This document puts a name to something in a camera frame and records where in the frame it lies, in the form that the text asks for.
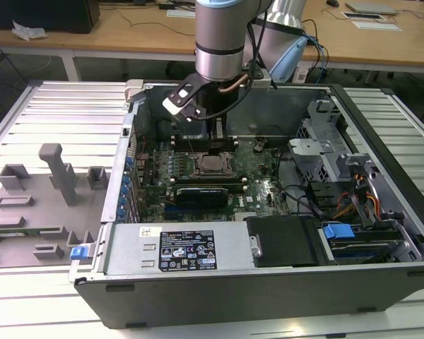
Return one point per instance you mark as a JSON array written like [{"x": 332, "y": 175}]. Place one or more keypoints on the green RAM stick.
[{"x": 17, "y": 233}]

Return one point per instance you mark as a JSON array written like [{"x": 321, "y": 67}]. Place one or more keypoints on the grey power supply unit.
[{"x": 127, "y": 247}]

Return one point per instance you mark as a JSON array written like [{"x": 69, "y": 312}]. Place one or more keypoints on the wooden desk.
[{"x": 127, "y": 39}]

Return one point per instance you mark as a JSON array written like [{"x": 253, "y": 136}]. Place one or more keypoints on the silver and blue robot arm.
[{"x": 217, "y": 35}]

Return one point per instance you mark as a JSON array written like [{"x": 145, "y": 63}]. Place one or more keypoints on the green motherboard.
[{"x": 254, "y": 190}]

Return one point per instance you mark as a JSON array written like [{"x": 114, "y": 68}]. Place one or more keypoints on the black box on desk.
[{"x": 39, "y": 14}]

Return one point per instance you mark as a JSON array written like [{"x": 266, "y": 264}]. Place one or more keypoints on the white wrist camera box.
[{"x": 171, "y": 105}]

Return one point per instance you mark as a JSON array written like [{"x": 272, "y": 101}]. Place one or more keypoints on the black installed RAM sticks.
[
  {"x": 194, "y": 144},
  {"x": 208, "y": 183}
]

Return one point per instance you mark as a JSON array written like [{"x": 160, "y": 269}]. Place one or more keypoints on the blue disk carrier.
[{"x": 339, "y": 233}]

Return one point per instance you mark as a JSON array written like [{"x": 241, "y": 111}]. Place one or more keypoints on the grey plastic parts rack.
[{"x": 21, "y": 219}]

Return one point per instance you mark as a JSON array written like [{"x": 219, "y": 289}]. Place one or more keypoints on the silver square CPU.
[{"x": 213, "y": 162}]

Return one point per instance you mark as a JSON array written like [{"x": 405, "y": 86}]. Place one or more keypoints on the black plastic shroud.
[{"x": 282, "y": 240}]

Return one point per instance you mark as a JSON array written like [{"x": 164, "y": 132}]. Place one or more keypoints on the black graphics card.
[{"x": 201, "y": 199}]

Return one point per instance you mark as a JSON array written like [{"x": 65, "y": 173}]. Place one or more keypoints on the grey laptop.
[{"x": 371, "y": 7}]

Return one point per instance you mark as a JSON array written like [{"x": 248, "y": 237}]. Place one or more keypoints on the black open PC case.
[{"x": 233, "y": 303}]

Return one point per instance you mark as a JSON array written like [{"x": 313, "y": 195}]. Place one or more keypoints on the crumpled white paper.
[{"x": 30, "y": 31}]

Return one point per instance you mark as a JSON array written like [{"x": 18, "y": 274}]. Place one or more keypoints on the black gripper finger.
[
  {"x": 213, "y": 134},
  {"x": 225, "y": 129}
]

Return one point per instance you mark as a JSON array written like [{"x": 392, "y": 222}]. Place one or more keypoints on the black computer mouse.
[{"x": 333, "y": 3}]

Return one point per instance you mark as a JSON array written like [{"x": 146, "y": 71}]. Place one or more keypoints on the silver metal drive cage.
[{"x": 321, "y": 155}]

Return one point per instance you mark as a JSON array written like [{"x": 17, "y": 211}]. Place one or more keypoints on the CPU socket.
[{"x": 213, "y": 164}]

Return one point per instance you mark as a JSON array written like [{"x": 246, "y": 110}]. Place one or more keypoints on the blue case latch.
[{"x": 79, "y": 253}]

